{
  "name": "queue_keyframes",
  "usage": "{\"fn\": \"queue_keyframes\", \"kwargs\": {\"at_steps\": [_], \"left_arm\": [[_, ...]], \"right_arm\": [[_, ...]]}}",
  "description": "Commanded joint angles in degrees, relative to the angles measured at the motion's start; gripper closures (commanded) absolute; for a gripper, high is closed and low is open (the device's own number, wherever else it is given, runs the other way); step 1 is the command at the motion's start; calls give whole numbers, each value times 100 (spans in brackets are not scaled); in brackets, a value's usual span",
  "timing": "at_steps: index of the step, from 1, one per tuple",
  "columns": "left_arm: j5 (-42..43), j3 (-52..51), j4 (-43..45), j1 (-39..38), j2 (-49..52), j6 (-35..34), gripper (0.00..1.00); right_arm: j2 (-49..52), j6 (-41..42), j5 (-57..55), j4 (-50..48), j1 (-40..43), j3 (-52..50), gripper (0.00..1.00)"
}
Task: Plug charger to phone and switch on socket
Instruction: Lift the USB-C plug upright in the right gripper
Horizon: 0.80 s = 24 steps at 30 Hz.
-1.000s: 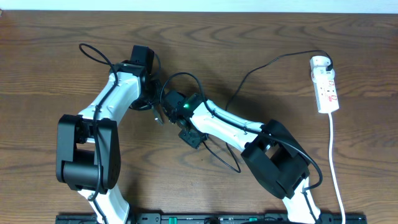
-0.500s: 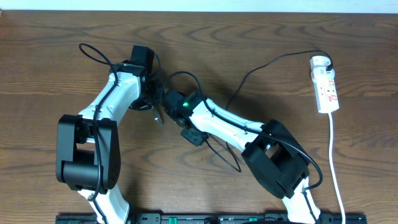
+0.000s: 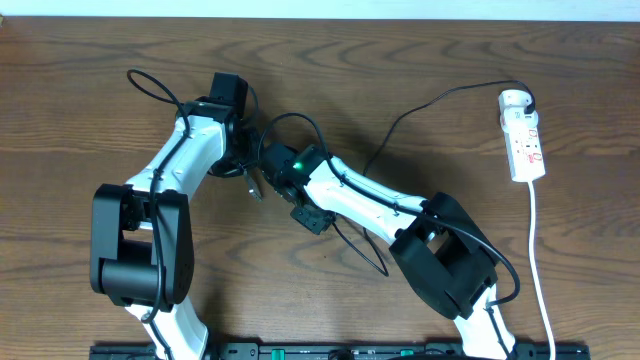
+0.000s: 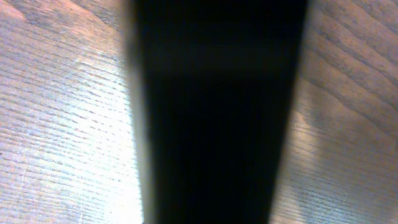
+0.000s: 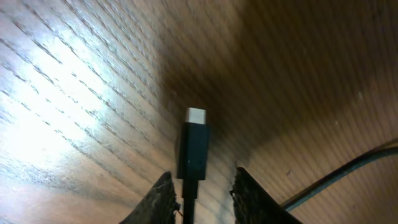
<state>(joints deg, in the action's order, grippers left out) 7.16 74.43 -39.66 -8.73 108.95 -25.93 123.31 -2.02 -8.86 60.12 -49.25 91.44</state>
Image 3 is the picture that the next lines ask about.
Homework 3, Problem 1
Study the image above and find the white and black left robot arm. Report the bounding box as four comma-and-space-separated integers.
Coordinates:
89, 72, 258, 359

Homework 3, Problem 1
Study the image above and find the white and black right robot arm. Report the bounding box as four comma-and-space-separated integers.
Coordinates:
259, 143, 516, 359

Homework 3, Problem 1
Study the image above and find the white charger plug adapter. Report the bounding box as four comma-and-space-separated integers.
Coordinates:
498, 89, 535, 114

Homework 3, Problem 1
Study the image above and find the white power strip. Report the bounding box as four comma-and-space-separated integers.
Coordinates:
500, 107, 546, 183

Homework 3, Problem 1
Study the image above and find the white power strip cord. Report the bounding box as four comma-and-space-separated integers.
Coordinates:
527, 180, 557, 360

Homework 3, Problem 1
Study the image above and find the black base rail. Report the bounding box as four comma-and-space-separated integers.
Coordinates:
89, 341, 591, 360

